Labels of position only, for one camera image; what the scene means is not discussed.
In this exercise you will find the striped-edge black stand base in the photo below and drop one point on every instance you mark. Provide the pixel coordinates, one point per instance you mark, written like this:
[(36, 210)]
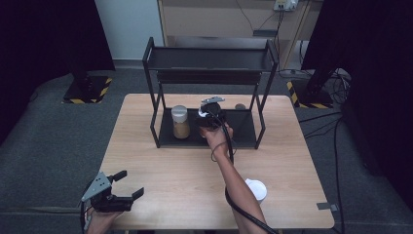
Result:
[(311, 96), (86, 92)]

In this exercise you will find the grey tape strip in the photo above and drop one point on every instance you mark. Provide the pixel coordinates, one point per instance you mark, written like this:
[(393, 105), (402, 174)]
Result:
[(326, 206)]

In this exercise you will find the black metal two-tier rack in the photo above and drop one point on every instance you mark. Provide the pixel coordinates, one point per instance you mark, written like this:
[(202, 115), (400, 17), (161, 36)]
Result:
[(207, 65)]

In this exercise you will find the black curtain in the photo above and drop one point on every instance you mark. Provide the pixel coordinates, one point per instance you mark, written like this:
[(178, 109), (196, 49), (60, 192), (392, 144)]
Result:
[(39, 48), (380, 65)]

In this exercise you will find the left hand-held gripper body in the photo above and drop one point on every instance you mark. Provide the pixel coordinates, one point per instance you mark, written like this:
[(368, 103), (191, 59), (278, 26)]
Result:
[(99, 187)]

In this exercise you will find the person's right hand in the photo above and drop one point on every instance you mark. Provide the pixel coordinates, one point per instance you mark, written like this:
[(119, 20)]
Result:
[(216, 136)]

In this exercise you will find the person's left hand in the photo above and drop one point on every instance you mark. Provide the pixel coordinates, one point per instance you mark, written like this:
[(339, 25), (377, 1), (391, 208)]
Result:
[(102, 222)]

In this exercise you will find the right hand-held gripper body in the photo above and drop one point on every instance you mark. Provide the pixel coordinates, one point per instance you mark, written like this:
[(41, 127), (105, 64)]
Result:
[(216, 113)]

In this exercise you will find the small round grey disc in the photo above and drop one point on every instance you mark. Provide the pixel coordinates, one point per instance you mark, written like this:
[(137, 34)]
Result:
[(240, 106)]

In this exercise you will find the white wall power socket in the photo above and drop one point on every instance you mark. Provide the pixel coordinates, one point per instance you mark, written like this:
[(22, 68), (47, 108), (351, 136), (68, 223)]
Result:
[(285, 4)]

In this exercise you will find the light wooden cabinet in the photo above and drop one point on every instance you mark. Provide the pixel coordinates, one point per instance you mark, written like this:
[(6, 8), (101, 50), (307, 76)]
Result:
[(207, 19)]

